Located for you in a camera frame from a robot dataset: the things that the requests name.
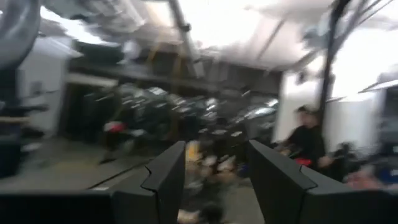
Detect red sign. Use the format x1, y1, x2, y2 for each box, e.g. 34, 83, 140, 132
104, 121, 127, 133

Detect person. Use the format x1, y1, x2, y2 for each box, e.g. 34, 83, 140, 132
279, 104, 336, 183

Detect red glove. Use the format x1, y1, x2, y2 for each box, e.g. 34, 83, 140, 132
293, 157, 314, 168

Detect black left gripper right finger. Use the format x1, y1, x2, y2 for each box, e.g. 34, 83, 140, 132
248, 139, 318, 224

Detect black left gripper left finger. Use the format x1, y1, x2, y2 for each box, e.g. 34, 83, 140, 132
111, 140, 187, 224

